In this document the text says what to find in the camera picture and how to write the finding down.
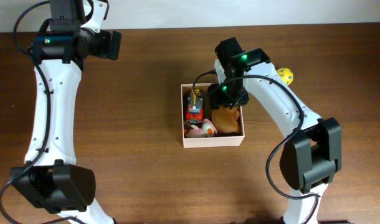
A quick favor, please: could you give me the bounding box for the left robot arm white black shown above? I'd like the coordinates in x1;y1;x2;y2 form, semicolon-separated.
9;0;121;223

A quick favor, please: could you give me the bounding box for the yellow ball with blue letters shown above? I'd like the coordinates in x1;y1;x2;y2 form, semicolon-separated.
277;67;294;86

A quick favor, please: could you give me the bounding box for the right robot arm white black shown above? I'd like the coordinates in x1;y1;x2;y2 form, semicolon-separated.
207;37;342;223

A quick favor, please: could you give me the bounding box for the brown teddy bear plush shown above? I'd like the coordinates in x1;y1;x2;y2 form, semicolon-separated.
212;106;241;134

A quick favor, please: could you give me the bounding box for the white open cardboard box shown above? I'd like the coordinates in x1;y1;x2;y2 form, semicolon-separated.
181;83;245;148

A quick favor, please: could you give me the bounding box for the pink white toy duck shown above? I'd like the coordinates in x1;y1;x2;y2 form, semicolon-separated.
184;119;217;138

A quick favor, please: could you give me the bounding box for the red grey toy truck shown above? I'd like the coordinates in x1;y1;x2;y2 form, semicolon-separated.
185;89;204;124

